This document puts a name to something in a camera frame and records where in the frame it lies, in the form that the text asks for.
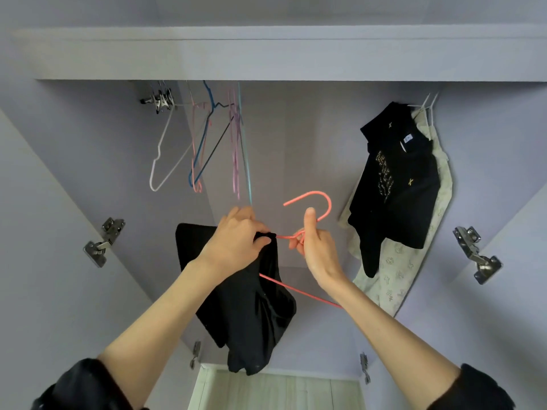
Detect person's right hand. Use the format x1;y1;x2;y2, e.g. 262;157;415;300
288;207;350;294

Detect person's left hand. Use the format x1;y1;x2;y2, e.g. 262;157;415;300
198;206;273;284

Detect pink wire hanger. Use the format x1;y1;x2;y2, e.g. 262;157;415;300
259;191;344;309

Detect black shorts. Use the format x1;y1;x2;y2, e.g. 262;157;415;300
175;222;299;376

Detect beige printed shirt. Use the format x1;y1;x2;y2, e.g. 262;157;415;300
337;105;455;318

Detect black garment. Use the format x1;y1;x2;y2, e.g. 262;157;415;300
347;101;442;279

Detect grey wooden wardrobe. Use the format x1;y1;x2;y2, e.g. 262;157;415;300
0;0;547;410

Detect grey wardrobe shelf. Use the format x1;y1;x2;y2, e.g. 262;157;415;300
13;25;547;83

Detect person's right forearm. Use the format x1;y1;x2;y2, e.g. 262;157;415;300
325;277;463;410

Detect person's left forearm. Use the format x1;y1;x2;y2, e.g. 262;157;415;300
98;256;232;410

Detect person's black right sleeve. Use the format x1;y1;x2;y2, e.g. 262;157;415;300
427;363;516;410

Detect person's black sleeve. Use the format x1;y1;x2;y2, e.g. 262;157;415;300
31;358;133;410
427;363;516;410

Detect person's black left sleeve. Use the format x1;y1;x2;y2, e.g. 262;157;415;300
31;358;133;410

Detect metal clip hanger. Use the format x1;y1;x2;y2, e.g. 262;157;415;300
139;88;177;114

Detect bunch of coloured wire hangers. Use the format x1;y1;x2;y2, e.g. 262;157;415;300
188;81;255;207

